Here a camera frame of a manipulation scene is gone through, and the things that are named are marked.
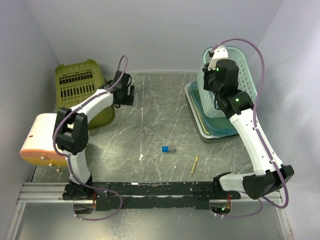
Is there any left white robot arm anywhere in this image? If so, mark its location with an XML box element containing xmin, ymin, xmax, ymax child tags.
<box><xmin>52</xmin><ymin>70</ymin><xmax>135</xmax><ymax>200</ymax></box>

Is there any teal perforated plastic basket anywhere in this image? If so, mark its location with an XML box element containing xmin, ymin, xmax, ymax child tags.
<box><xmin>196</xmin><ymin>45</ymin><xmax>258</xmax><ymax>118</ymax></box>

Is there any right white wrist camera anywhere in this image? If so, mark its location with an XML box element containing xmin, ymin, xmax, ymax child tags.
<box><xmin>208</xmin><ymin>46</ymin><xmax>229</xmax><ymax>71</ymax></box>

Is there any aluminium rail frame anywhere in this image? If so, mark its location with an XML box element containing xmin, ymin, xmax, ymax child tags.
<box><xmin>6</xmin><ymin>182</ymin><xmax>293</xmax><ymax>240</ymax></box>

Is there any cream cylindrical appliance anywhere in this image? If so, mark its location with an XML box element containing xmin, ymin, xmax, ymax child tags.
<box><xmin>19</xmin><ymin>113</ymin><xmax>67</xmax><ymax>167</ymax></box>

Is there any olive green plastic tub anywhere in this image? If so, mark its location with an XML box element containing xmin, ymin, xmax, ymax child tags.
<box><xmin>54</xmin><ymin>59</ymin><xmax>116</xmax><ymax>130</ymax></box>

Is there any small blue grey cap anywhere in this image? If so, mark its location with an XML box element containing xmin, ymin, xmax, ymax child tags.
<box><xmin>161</xmin><ymin>146</ymin><xmax>176</xmax><ymax>153</ymax></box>

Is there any blue transparent plastic tub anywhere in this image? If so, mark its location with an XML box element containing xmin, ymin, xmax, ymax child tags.
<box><xmin>186</xmin><ymin>82</ymin><xmax>238</xmax><ymax>138</ymax></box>

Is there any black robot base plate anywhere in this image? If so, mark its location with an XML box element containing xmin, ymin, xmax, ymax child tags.
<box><xmin>62</xmin><ymin>181</ymin><xmax>242</xmax><ymax>212</ymax></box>

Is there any white perforated plastic tray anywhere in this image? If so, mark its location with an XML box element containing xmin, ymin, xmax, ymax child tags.
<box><xmin>184</xmin><ymin>82</ymin><xmax>239</xmax><ymax>144</ymax></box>

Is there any short wooden stick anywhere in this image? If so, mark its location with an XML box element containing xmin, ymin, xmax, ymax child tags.
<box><xmin>190</xmin><ymin>155</ymin><xmax>199</xmax><ymax>176</ymax></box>

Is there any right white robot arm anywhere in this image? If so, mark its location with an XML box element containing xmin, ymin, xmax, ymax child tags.
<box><xmin>202</xmin><ymin>59</ymin><xmax>295</xmax><ymax>200</ymax></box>

